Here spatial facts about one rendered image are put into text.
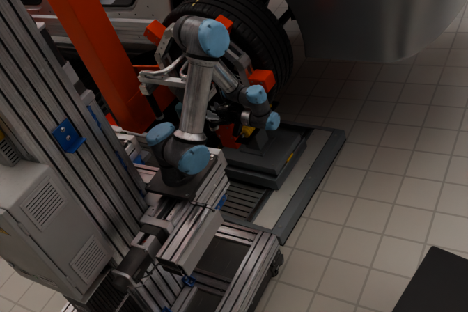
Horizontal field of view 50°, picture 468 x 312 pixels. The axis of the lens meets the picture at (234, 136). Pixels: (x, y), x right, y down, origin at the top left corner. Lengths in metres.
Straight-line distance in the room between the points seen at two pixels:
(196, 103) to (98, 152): 0.40
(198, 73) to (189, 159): 0.30
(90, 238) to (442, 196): 1.74
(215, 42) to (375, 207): 1.42
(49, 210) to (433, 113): 2.29
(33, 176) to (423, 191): 1.91
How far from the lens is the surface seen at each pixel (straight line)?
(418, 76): 3.51
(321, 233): 2.66
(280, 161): 2.75
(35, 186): 1.64
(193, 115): 1.71
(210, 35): 1.64
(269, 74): 2.22
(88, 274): 1.87
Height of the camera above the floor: 2.08
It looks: 38 degrees down
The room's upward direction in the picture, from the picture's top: 22 degrees counter-clockwise
